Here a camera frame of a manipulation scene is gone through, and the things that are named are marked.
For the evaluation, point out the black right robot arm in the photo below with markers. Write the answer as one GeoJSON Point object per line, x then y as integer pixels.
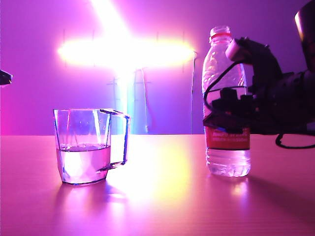
{"type": "Point", "coordinates": [308, 37]}

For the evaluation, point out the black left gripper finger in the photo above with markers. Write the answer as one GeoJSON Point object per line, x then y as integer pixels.
{"type": "Point", "coordinates": [5, 78]}

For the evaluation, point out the horizontal glowing light strip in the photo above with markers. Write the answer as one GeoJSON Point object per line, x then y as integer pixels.
{"type": "Point", "coordinates": [123, 52]}

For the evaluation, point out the clear faceted plastic mug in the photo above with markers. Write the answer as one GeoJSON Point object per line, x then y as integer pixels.
{"type": "Point", "coordinates": [81, 157]}

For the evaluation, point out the Nongfu Spring water bottle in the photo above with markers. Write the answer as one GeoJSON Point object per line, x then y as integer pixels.
{"type": "Point", "coordinates": [229, 159]}

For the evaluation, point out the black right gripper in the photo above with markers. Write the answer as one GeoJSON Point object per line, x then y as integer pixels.
{"type": "Point", "coordinates": [275, 110]}

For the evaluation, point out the vertical glowing light strip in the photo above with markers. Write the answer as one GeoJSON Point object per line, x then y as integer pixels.
{"type": "Point", "coordinates": [129, 98]}

